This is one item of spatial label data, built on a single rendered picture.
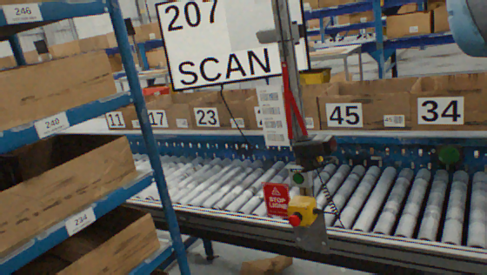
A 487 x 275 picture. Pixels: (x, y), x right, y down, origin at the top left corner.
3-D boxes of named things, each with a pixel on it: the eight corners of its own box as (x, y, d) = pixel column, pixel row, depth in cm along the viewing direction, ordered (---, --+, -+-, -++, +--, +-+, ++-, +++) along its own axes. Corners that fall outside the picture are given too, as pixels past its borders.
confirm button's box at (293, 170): (290, 187, 120) (286, 168, 118) (293, 183, 122) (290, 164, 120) (310, 189, 116) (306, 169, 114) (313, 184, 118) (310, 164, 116)
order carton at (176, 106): (147, 130, 242) (140, 105, 237) (176, 117, 265) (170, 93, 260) (193, 131, 220) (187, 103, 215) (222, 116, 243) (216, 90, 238)
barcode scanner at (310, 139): (336, 172, 106) (326, 137, 103) (298, 175, 113) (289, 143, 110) (343, 163, 111) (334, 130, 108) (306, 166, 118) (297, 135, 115)
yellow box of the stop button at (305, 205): (287, 226, 119) (283, 207, 117) (297, 213, 126) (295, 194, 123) (331, 234, 111) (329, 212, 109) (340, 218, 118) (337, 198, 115)
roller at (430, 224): (415, 253, 112) (415, 238, 110) (436, 177, 152) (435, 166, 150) (434, 256, 109) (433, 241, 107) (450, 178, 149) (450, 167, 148)
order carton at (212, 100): (193, 130, 221) (187, 103, 216) (221, 116, 244) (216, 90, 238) (250, 131, 199) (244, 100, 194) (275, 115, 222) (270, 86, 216)
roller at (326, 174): (293, 226, 133) (286, 234, 136) (340, 166, 173) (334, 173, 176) (283, 217, 134) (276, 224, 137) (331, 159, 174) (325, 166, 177)
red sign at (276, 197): (267, 215, 131) (261, 182, 128) (268, 214, 132) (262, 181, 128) (310, 221, 123) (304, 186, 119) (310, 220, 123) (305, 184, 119)
